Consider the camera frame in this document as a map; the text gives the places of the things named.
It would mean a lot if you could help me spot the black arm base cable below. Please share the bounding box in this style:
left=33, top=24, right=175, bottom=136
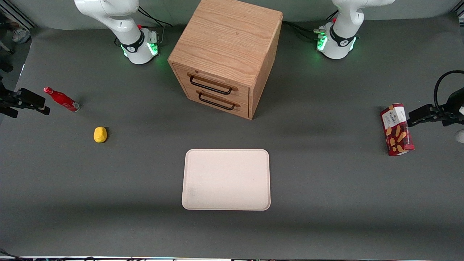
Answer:
left=282, top=21, right=321, bottom=41
left=137, top=5, right=173, bottom=46

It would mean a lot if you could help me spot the cream rectangular tray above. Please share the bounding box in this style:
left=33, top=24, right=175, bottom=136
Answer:
left=182, top=149, right=271, bottom=211

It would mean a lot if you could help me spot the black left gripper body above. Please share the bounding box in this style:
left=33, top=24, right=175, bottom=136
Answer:
left=439, top=87, right=464, bottom=118

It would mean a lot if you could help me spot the white grey shoe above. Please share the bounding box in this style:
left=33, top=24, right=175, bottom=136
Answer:
left=12, top=28, right=32, bottom=44

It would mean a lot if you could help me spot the black metal drawer handle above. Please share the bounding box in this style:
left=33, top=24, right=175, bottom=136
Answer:
left=187, top=72, right=239, bottom=95
left=196, top=91, right=240, bottom=111

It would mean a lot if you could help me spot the aluminium frame rail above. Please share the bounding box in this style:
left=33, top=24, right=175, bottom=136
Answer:
left=0, top=0, right=37, bottom=29

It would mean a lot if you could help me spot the wooden drawer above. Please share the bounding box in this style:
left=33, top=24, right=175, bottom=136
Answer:
left=181, top=85, right=250, bottom=119
left=172, top=62, right=250, bottom=104

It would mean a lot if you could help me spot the wooden drawer cabinet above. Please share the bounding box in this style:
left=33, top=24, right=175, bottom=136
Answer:
left=167, top=0, right=283, bottom=120

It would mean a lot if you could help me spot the red coke bottle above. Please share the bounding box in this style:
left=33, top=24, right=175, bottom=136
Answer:
left=43, top=87, right=81, bottom=112

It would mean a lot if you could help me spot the red shortbread cookie box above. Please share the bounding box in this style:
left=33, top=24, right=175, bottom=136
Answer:
left=380, top=103, right=415, bottom=156

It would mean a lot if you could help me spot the black looped gripper cable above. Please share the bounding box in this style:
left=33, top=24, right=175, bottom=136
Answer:
left=434, top=70, right=464, bottom=111

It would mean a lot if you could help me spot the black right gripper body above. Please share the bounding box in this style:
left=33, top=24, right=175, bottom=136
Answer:
left=0, top=83, right=18, bottom=108

